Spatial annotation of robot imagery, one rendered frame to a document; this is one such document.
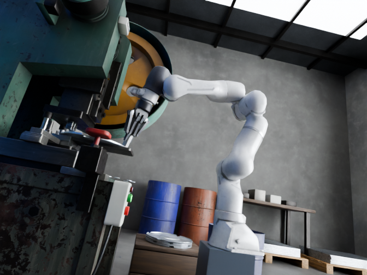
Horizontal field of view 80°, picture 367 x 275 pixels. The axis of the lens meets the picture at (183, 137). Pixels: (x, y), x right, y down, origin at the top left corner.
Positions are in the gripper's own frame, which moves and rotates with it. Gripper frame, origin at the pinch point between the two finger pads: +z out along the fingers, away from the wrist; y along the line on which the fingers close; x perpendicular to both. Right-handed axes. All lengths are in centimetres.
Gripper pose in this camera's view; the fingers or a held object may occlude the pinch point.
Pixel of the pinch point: (126, 141)
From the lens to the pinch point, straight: 104.1
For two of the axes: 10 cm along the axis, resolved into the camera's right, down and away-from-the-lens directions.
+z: -4.2, 9.1, -0.8
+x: -7.1, -2.7, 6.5
